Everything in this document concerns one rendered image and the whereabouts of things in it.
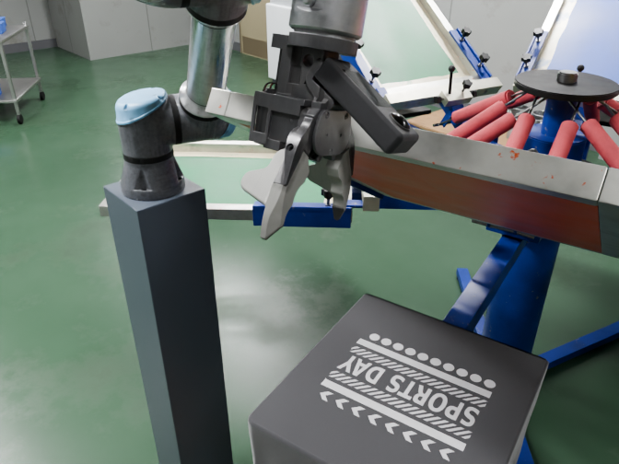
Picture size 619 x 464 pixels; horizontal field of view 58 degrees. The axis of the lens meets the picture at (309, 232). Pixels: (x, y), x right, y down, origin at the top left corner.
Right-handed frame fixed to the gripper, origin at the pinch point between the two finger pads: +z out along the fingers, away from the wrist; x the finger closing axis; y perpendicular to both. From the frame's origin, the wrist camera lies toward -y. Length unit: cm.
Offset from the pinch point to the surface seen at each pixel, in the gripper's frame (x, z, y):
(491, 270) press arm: -105, 28, 0
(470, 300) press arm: -89, 32, 0
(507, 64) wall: -496, -52, 104
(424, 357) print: -60, 38, 0
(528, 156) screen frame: -14.9, -11.6, -17.4
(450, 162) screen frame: -14.3, -9.1, -9.2
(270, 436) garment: -27, 49, 16
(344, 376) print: -46, 42, 12
